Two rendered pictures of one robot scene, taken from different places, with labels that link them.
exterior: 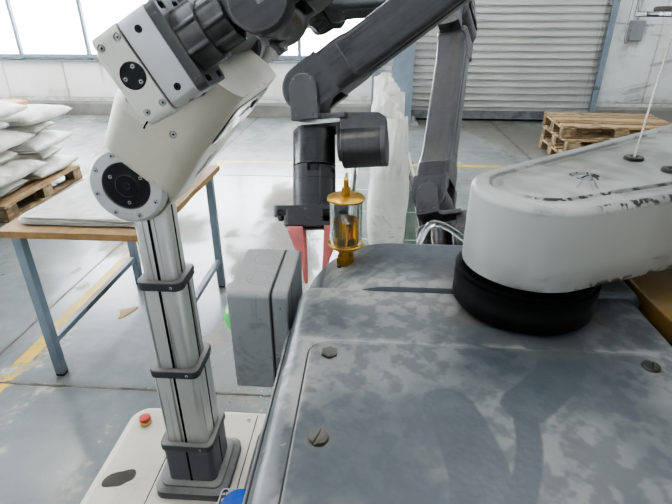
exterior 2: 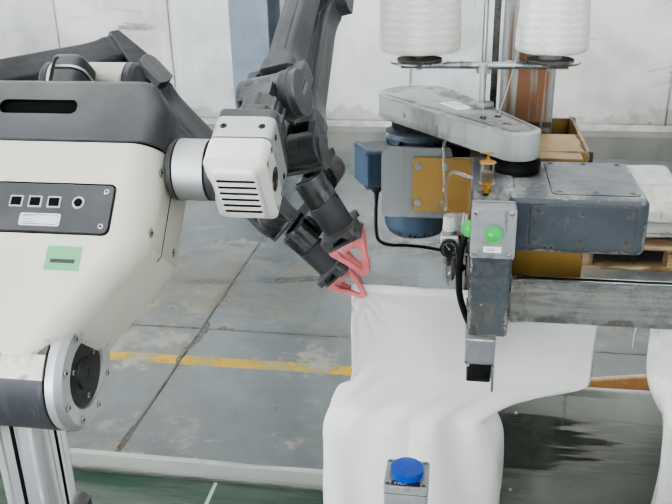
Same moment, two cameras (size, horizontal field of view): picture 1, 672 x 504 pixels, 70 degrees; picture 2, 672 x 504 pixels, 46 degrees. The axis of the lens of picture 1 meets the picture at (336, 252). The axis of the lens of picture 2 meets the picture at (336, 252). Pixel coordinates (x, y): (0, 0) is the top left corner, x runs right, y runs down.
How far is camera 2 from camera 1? 144 cm
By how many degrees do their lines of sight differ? 75
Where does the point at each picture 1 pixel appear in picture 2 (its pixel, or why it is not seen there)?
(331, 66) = (323, 126)
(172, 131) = (170, 250)
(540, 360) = (552, 172)
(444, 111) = not seen: hidden behind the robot
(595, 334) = not seen: hidden behind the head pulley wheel
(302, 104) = (326, 156)
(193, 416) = not seen: outside the picture
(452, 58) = (184, 108)
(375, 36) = (322, 100)
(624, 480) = (593, 171)
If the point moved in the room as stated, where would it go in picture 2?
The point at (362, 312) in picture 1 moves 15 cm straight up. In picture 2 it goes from (531, 188) to (537, 103)
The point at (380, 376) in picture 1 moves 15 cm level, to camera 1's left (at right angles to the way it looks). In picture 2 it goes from (567, 186) to (584, 215)
